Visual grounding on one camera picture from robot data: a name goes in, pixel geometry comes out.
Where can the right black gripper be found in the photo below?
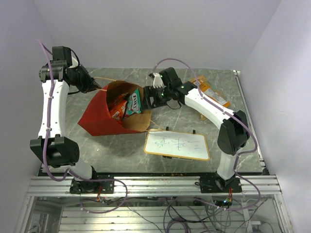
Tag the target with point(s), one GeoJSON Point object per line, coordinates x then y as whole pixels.
{"type": "Point", "coordinates": [150, 91]}

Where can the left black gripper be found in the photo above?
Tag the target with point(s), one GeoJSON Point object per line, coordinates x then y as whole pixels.
{"type": "Point", "coordinates": [90, 81]}

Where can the teal Fox's candy packet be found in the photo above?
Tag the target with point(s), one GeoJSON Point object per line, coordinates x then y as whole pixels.
{"type": "Point", "coordinates": [133, 105]}

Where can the red paper bag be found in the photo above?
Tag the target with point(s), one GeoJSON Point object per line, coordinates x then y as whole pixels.
{"type": "Point", "coordinates": [106, 113]}

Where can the orange striped snack packet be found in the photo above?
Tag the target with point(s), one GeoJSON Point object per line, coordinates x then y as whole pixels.
{"type": "Point", "coordinates": [206, 88]}

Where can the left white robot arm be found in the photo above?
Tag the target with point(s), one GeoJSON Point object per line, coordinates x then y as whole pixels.
{"type": "Point", "coordinates": [52, 145]}

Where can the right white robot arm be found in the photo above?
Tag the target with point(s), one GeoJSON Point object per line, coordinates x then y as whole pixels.
{"type": "Point", "coordinates": [232, 126]}

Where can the orange Fox's candy packet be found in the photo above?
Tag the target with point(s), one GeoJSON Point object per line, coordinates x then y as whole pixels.
{"type": "Point", "coordinates": [118, 110]}

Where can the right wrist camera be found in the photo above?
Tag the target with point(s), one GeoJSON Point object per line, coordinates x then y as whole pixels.
{"type": "Point", "coordinates": [157, 80]}

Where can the small whiteboard orange frame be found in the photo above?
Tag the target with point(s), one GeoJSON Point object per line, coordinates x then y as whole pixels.
{"type": "Point", "coordinates": [175, 144]}

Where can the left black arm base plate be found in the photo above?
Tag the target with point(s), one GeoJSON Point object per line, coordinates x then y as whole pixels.
{"type": "Point", "coordinates": [85, 187]}

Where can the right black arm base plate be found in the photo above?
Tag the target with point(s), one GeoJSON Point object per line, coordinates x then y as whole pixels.
{"type": "Point", "coordinates": [209, 184]}

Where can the aluminium rail frame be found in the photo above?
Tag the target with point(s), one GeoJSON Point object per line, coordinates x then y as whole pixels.
{"type": "Point", "coordinates": [156, 187]}

